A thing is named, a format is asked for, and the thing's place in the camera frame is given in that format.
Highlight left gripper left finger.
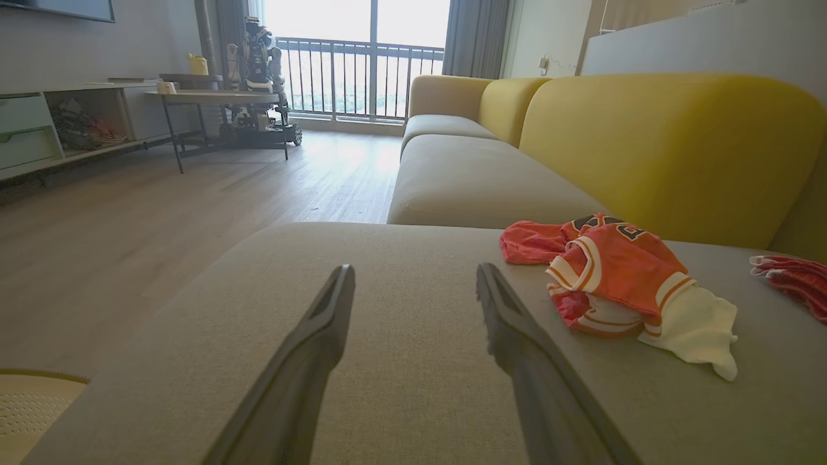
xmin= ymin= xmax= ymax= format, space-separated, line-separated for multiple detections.
xmin=202 ymin=264 xmax=357 ymax=465

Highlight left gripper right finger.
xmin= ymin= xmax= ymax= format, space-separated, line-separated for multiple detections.
xmin=476 ymin=262 xmax=642 ymax=465

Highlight orange-red white sports jersey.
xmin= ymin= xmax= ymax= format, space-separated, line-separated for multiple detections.
xmin=499 ymin=213 xmax=739 ymax=382

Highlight orange-red elastic waist shorts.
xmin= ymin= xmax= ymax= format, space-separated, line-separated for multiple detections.
xmin=749 ymin=255 xmax=827 ymax=326

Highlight yellow and grey sofa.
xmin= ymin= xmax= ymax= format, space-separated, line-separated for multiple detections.
xmin=19 ymin=72 xmax=827 ymax=465

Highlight cream perforated laundry basket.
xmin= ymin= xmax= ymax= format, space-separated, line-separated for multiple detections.
xmin=0 ymin=368 xmax=90 ymax=465

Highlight round-edged metal leg table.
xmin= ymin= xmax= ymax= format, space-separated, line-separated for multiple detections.
xmin=145 ymin=89 xmax=290 ymax=174

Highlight white low shelf cabinet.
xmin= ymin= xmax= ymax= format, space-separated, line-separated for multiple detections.
xmin=0 ymin=81 xmax=189 ymax=183

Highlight black white wheeled robot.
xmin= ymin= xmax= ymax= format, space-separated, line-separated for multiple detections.
xmin=220 ymin=16 xmax=303 ymax=149

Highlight dark flat tray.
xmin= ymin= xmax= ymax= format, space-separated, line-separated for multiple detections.
xmin=160 ymin=73 xmax=224 ymax=90

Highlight metal balcony railing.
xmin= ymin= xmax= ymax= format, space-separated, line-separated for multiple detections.
xmin=277 ymin=37 xmax=445 ymax=124

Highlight grey window curtain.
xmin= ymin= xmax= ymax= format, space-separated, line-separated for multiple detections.
xmin=443 ymin=0 xmax=512 ymax=80
xmin=216 ymin=0 xmax=250 ymax=72

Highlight white wall plug with cable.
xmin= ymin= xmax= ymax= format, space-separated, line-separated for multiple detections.
xmin=538 ymin=55 xmax=579 ymax=78

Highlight dark cable clutter pile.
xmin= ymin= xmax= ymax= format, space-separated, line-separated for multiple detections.
xmin=50 ymin=97 xmax=129 ymax=151

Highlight dark wall screen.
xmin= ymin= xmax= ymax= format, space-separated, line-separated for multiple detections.
xmin=0 ymin=0 xmax=116 ymax=23

